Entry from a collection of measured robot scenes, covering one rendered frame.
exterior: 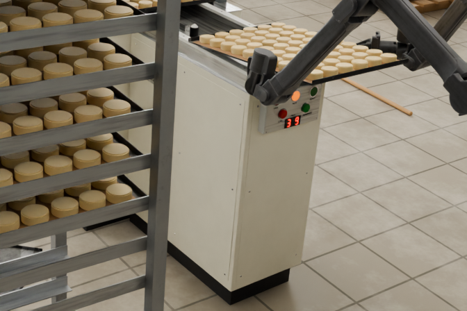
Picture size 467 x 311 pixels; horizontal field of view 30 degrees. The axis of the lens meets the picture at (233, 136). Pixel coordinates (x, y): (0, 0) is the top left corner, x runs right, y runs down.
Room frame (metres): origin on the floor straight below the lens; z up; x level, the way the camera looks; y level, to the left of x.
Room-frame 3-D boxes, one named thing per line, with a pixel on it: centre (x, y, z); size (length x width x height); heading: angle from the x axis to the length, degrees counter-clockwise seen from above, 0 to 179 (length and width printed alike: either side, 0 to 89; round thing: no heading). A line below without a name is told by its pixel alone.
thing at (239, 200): (2.88, 0.06, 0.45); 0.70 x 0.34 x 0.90; 41
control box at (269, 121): (2.61, -0.18, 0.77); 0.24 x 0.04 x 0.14; 131
